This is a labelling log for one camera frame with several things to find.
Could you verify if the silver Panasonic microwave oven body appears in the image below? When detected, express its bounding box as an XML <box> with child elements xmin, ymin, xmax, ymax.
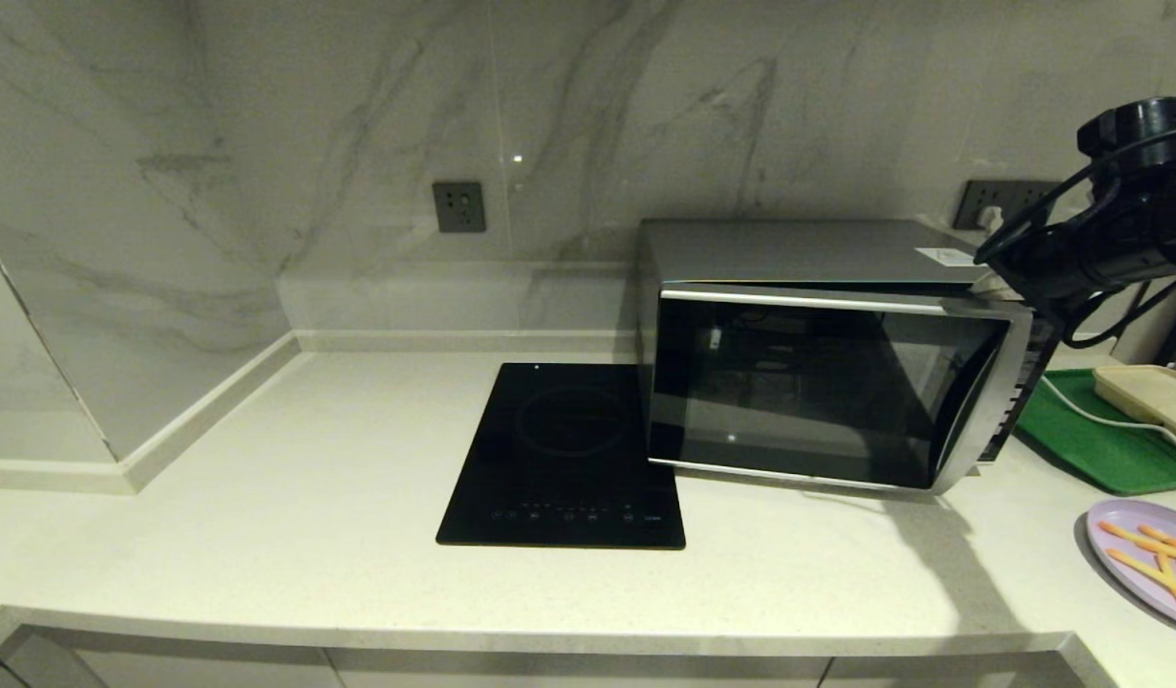
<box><xmin>637</xmin><ymin>220</ymin><xmax>1066</xmax><ymax>469</ymax></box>

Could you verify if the white power cable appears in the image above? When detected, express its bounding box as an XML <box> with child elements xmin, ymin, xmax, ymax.
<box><xmin>1041</xmin><ymin>375</ymin><xmax>1176</xmax><ymax>474</ymax></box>

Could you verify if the grey single wall socket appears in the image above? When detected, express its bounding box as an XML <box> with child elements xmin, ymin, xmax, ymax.
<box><xmin>432</xmin><ymin>182</ymin><xmax>486</xmax><ymax>235</ymax></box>

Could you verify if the grey double wall socket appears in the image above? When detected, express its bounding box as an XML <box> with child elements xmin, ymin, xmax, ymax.
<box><xmin>952</xmin><ymin>180</ymin><xmax>1061</xmax><ymax>232</ymax></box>

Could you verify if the beige plastic box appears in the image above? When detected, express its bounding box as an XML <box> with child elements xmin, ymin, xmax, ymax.
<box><xmin>1092</xmin><ymin>364</ymin><xmax>1176</xmax><ymax>460</ymax></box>

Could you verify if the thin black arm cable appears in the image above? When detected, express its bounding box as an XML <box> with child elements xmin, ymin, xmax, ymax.
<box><xmin>973</xmin><ymin>122</ymin><xmax>1176</xmax><ymax>350</ymax></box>

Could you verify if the grey cabinet side panel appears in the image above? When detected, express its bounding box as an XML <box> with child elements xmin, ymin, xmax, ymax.
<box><xmin>0</xmin><ymin>626</ymin><xmax>106</xmax><ymax>688</ymax></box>

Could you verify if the purple plate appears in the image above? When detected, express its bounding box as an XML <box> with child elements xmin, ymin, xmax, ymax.
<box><xmin>1086</xmin><ymin>499</ymin><xmax>1176</xmax><ymax>632</ymax></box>

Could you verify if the green plastic tray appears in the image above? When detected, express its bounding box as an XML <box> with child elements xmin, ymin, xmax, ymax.
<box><xmin>1016</xmin><ymin>368</ymin><xmax>1176</xmax><ymax>496</ymax></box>

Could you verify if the microwave door with dark glass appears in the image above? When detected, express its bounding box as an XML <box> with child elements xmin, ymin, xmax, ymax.
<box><xmin>648</xmin><ymin>283</ymin><xmax>1035</xmax><ymax>496</ymax></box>

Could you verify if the black induction cooktop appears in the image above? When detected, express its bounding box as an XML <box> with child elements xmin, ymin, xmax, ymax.
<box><xmin>436</xmin><ymin>363</ymin><xmax>687</xmax><ymax>550</ymax></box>

